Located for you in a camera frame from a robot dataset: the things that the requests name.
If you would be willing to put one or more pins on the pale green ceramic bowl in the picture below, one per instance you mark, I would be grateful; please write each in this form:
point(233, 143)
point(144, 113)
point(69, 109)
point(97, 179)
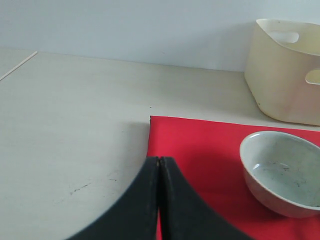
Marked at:
point(282, 171)

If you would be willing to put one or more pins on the red table cloth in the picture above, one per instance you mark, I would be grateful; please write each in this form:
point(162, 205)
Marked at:
point(207, 153)

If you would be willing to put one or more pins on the cream plastic bin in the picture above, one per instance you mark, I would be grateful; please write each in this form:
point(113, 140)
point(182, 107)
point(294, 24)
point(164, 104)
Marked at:
point(281, 67)

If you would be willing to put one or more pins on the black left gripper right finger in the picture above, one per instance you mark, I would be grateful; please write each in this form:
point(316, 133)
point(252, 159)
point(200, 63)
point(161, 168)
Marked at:
point(183, 214)

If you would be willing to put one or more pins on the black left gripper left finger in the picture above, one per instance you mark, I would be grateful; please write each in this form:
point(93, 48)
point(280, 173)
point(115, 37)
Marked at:
point(134, 215)

